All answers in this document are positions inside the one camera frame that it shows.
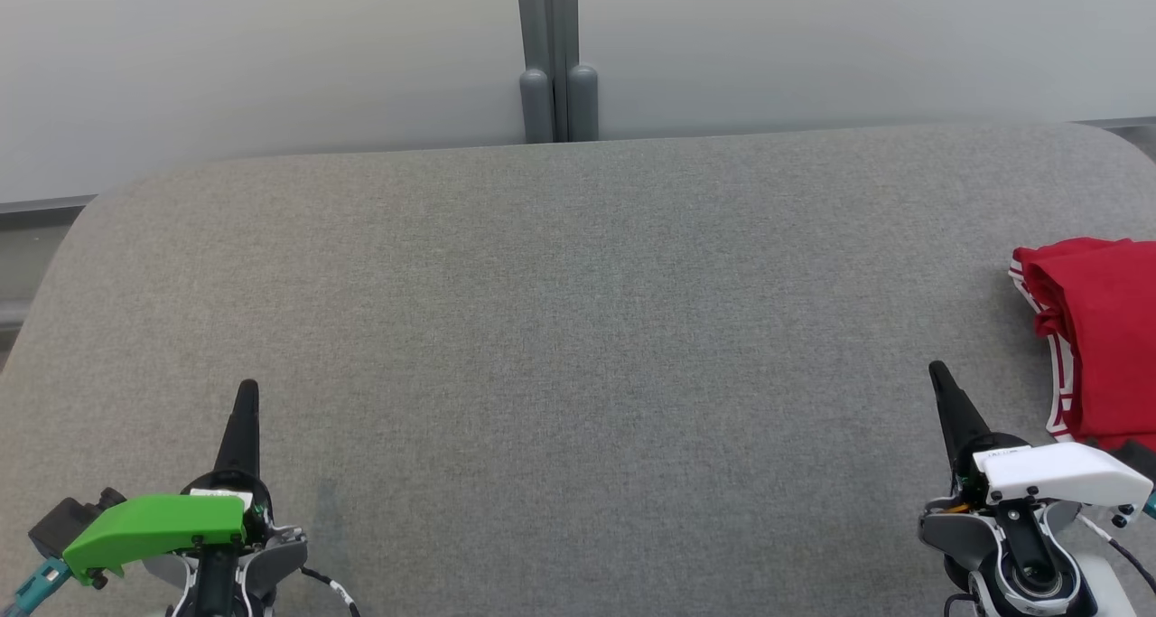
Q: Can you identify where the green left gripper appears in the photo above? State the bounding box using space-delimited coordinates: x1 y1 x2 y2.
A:
61 379 272 586

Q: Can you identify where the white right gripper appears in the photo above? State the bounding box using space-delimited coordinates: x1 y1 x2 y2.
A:
928 360 1155 509

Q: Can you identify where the red jersey with white sleeves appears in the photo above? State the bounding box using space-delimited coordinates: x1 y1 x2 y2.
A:
1039 278 1156 455

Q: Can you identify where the grey partition post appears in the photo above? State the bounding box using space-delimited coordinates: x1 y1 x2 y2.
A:
519 69 555 144
567 64 600 142

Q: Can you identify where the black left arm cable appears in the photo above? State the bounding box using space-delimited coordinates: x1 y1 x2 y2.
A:
303 567 362 617

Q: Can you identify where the grey fabric sofa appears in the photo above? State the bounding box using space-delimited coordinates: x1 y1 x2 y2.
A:
0 122 1156 617

